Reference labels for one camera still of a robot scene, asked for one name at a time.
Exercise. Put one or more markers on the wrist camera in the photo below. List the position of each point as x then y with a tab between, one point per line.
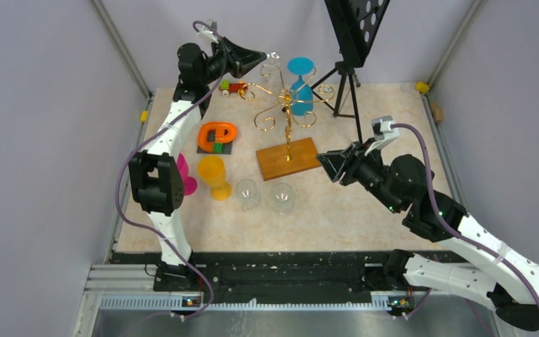
384	133
207	31

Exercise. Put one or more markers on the clear wine glass back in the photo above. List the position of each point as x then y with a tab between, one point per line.
271	72

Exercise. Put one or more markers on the orange tape dispenser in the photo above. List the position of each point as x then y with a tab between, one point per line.
218	131

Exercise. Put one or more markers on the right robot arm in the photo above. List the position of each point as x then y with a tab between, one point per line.
498	278

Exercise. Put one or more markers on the small toy car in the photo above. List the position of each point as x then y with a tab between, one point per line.
227	87

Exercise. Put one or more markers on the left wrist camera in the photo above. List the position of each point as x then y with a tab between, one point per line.
207	31

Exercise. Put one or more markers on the dark plate with blocks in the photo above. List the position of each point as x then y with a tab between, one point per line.
214	147

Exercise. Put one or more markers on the blue wine glass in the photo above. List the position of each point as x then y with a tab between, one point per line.
301	92

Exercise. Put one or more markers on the pink wine glass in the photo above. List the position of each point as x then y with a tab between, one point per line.
190	183

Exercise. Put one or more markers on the yellow wine glass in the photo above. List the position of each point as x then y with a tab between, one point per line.
212	171

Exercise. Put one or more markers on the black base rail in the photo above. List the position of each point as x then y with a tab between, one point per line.
278	278

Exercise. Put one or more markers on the yellow corner clamp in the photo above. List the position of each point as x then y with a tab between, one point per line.
422	87

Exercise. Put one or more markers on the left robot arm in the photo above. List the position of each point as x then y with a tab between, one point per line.
156	183

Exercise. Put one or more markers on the gold wine glass rack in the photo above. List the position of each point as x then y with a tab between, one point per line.
293	156

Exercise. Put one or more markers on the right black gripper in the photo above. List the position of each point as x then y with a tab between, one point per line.
347	161

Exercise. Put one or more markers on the clear wine glass front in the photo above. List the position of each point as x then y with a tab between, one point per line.
248	194

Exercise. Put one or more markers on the black music stand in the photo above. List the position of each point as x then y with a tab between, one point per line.
356	24

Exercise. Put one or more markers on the clear wine glass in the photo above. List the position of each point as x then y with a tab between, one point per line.
282	198
248	194
271	72

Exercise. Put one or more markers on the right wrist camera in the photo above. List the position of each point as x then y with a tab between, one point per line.
384	133

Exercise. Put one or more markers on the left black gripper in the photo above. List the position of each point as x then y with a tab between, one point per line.
241	60

